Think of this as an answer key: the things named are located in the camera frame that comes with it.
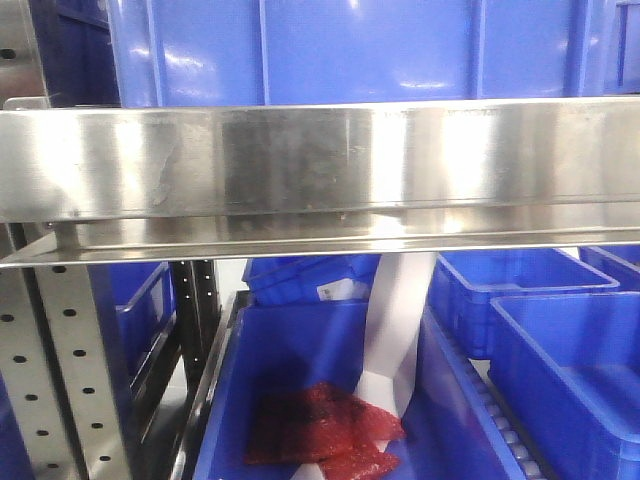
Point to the roller conveyor track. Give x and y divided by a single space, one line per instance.
500 425

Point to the stainless steel shelf beam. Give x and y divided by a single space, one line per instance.
125 185

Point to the blue bin right rear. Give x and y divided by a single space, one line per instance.
464 283

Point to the blue bin centre rear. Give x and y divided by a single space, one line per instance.
310 279

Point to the blue bin with red bags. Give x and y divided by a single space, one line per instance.
290 347

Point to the black perforated shelf post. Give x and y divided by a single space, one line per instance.
197 313

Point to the blue bin right front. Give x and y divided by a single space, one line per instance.
568 366

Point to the perforated steel shelf upright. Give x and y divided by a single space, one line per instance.
63 365

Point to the large blue crate upper shelf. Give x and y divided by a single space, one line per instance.
199 53

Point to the blue bin left rear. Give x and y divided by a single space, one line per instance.
144 302

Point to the red bubble wrap bag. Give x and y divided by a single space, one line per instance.
315 424

